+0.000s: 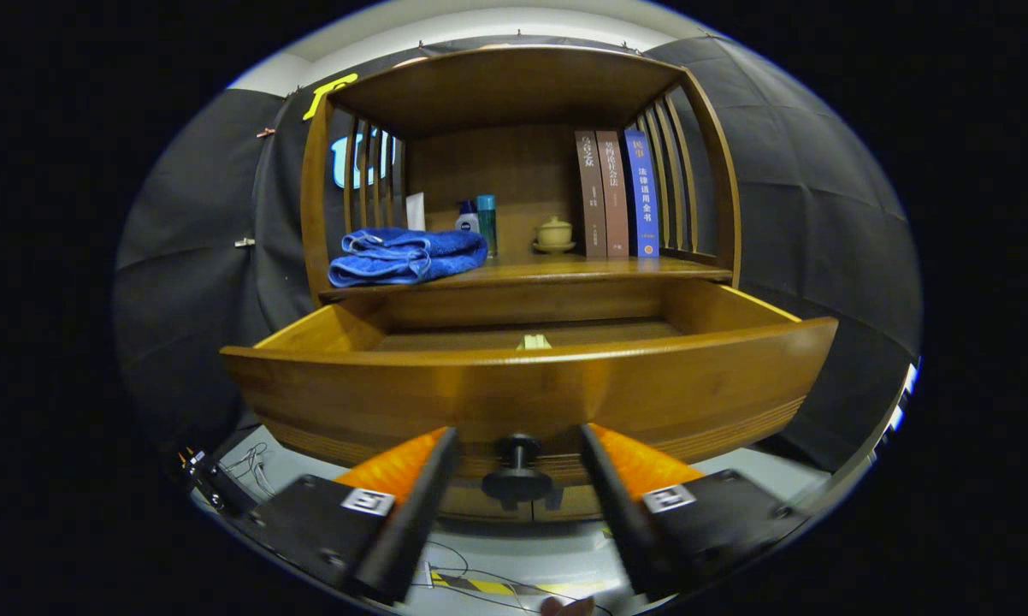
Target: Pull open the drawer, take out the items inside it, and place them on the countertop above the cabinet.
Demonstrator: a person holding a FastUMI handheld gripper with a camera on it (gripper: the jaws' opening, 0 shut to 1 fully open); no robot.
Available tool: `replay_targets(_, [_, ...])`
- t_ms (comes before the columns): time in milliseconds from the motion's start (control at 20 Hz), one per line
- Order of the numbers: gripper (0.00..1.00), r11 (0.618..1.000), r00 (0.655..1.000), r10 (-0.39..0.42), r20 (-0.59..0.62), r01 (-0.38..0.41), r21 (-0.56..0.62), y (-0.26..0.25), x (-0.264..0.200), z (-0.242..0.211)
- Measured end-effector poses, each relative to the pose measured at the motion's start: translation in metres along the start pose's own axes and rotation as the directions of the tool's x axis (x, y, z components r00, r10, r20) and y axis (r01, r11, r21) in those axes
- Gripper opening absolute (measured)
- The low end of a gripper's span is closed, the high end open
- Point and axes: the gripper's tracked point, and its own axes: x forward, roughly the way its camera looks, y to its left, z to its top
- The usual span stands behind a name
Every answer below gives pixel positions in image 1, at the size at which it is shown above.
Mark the wooden drawer with black knob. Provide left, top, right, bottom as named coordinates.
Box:
left=221, top=278, right=840, bottom=512

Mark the wooden cabinet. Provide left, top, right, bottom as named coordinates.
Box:
left=300, top=44, right=742, bottom=523

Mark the dark brown book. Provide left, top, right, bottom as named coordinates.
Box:
left=575, top=130, right=608, bottom=259

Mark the reddish brown book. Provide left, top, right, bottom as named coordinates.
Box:
left=596, top=130, right=631, bottom=259

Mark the blue book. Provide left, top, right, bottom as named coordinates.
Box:
left=623, top=128, right=660, bottom=259

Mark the beige lidded teacup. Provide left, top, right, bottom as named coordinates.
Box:
left=532, top=216, right=577, bottom=255

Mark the wooden cabinet door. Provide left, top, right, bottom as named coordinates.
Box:
left=531, top=486, right=607, bottom=523
left=440, top=486, right=532, bottom=523

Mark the wooden countertop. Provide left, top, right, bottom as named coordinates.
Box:
left=319, top=252, right=733, bottom=300

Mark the blue folded towel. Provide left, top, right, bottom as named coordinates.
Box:
left=328, top=227, right=489, bottom=288

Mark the teal bottle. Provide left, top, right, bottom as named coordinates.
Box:
left=476, top=195, right=499, bottom=258

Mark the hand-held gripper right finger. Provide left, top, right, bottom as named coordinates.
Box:
left=578, top=423, right=810, bottom=600

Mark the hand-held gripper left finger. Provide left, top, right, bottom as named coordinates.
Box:
left=245, top=426, right=462, bottom=604

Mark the white cable bundle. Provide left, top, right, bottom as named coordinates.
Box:
left=222, top=441, right=271, bottom=499

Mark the yellow black striped tape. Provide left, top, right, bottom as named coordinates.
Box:
left=428, top=572, right=605, bottom=600

